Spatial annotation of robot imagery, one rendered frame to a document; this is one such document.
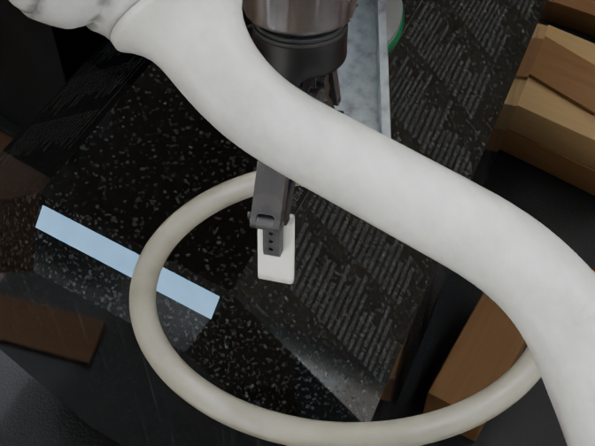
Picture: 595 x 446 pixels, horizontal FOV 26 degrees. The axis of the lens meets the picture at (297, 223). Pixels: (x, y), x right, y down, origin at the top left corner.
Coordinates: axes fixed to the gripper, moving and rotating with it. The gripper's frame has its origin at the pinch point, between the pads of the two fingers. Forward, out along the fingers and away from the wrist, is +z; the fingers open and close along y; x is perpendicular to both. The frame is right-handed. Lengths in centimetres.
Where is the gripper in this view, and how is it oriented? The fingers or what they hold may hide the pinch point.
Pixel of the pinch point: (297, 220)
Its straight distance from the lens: 112.6
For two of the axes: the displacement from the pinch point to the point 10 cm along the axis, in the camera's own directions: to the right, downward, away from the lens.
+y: 2.6, -5.9, 7.6
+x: -9.6, -1.7, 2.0
